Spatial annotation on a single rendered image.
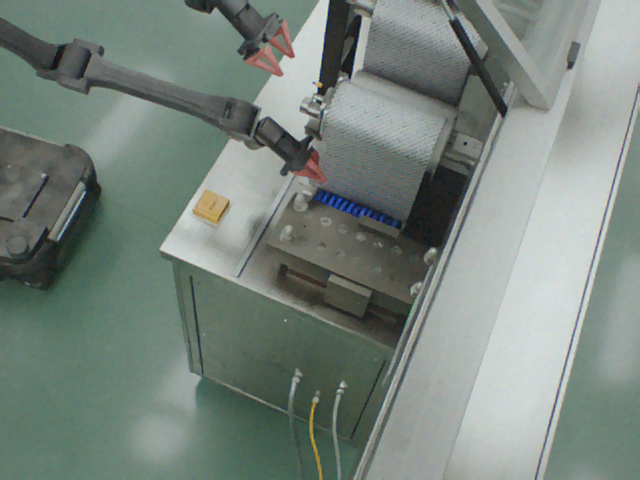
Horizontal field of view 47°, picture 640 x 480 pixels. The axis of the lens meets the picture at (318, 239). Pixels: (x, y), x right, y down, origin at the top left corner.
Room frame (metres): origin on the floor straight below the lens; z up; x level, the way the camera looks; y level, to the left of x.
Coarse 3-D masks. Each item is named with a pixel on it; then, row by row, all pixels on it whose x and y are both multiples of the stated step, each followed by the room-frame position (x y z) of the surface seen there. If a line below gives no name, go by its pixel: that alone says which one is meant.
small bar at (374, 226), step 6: (360, 222) 0.94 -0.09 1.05; (366, 222) 0.94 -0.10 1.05; (372, 222) 0.94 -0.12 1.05; (378, 222) 0.95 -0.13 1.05; (366, 228) 0.93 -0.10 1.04; (372, 228) 0.93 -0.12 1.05; (378, 228) 0.93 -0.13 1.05; (384, 228) 0.93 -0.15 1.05; (390, 228) 0.94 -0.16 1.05; (396, 228) 0.94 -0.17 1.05; (378, 234) 0.93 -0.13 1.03; (384, 234) 0.92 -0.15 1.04; (390, 234) 0.92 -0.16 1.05; (396, 234) 0.92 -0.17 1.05
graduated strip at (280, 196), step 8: (312, 144) 1.26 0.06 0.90; (288, 176) 1.14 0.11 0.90; (296, 176) 1.14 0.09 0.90; (288, 184) 1.11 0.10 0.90; (280, 192) 1.08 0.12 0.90; (280, 200) 1.06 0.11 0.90; (272, 208) 1.03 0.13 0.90; (264, 216) 1.00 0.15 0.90; (272, 216) 1.01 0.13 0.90; (264, 224) 0.98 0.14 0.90; (256, 232) 0.95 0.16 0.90; (264, 232) 0.96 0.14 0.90; (256, 240) 0.93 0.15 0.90; (248, 248) 0.90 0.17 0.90; (248, 256) 0.88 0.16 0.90; (240, 264) 0.86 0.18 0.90; (232, 272) 0.83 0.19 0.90; (240, 272) 0.83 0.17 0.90
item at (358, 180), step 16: (320, 160) 1.03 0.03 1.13; (336, 160) 1.02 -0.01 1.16; (352, 160) 1.01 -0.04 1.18; (336, 176) 1.02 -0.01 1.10; (352, 176) 1.01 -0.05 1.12; (368, 176) 1.00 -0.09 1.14; (384, 176) 0.99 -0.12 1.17; (400, 176) 0.98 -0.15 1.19; (336, 192) 1.02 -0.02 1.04; (352, 192) 1.01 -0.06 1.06; (368, 192) 1.00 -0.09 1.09; (384, 192) 0.99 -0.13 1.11; (400, 192) 0.98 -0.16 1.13; (416, 192) 0.97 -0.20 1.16; (368, 208) 1.00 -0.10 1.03; (384, 208) 0.99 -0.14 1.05; (400, 208) 0.98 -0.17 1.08; (400, 224) 0.98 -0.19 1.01
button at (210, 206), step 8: (208, 192) 1.03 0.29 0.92; (200, 200) 1.00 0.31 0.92; (208, 200) 1.01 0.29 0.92; (216, 200) 1.01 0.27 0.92; (224, 200) 1.01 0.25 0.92; (200, 208) 0.98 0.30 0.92; (208, 208) 0.98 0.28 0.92; (216, 208) 0.99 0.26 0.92; (224, 208) 0.99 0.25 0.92; (200, 216) 0.97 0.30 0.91; (208, 216) 0.96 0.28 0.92; (216, 216) 0.96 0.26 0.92
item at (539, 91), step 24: (456, 0) 0.85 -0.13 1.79; (480, 0) 0.85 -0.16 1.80; (576, 0) 1.03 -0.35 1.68; (456, 24) 0.83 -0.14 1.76; (480, 24) 0.84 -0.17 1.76; (504, 24) 0.85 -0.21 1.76; (576, 24) 0.99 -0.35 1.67; (504, 48) 0.83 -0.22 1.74; (480, 72) 0.81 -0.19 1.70; (528, 72) 0.82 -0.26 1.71; (552, 72) 0.86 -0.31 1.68; (528, 96) 0.81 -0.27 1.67; (552, 96) 0.82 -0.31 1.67
